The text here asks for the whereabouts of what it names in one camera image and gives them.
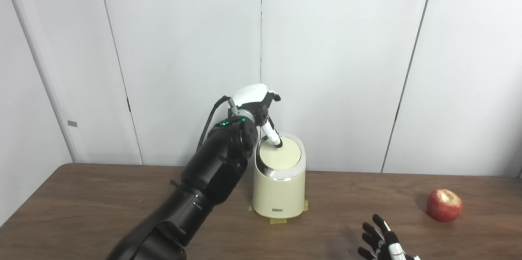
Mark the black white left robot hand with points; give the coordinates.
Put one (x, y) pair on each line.
(251, 95)

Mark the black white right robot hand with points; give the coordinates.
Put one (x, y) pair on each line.
(385, 247)

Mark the red apple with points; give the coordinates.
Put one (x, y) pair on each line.
(444, 207)

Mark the round cream bin lid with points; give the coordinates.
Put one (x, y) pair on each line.
(285, 158)

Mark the cream-colored bin body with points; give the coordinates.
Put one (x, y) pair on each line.
(279, 194)

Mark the small grey wall label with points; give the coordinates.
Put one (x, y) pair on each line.
(72, 123)

